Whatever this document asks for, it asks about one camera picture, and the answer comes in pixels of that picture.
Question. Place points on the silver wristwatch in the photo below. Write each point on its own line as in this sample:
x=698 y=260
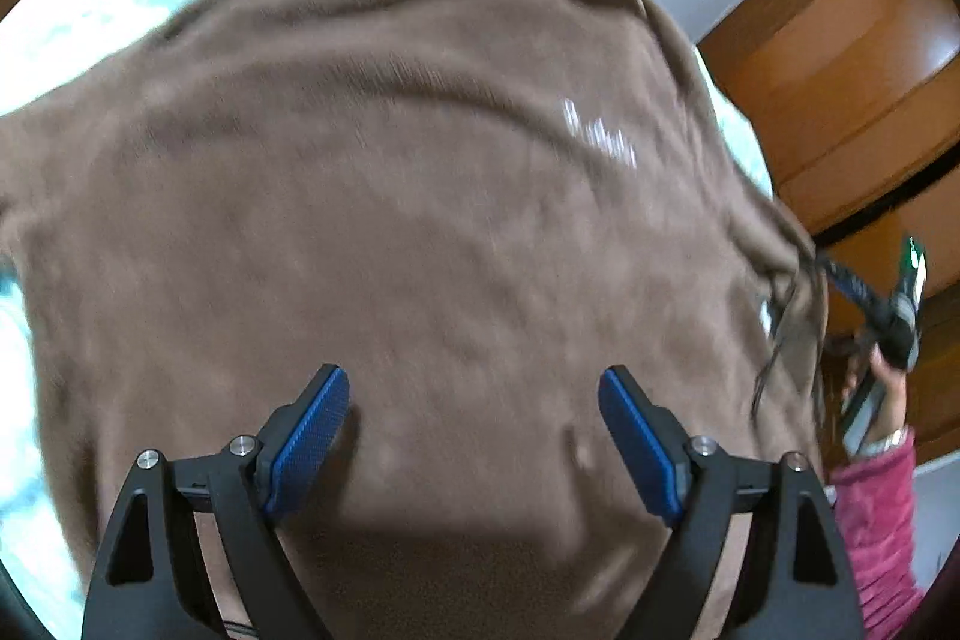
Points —
x=886 y=440

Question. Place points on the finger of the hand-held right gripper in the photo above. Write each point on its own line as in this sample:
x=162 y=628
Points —
x=851 y=284

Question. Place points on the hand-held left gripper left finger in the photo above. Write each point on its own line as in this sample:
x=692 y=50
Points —
x=311 y=430

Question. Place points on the person's right hand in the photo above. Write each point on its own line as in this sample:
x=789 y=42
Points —
x=889 y=404

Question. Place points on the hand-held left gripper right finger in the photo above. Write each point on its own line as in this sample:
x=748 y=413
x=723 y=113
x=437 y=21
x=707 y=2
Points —
x=637 y=437

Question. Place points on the brown fleece garment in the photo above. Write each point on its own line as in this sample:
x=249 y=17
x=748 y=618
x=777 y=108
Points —
x=420 y=220

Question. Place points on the person's right forearm pink sleeve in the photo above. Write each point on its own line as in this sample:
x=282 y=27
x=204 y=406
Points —
x=877 y=535

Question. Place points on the wooden wardrobe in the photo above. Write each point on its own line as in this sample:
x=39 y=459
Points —
x=847 y=70

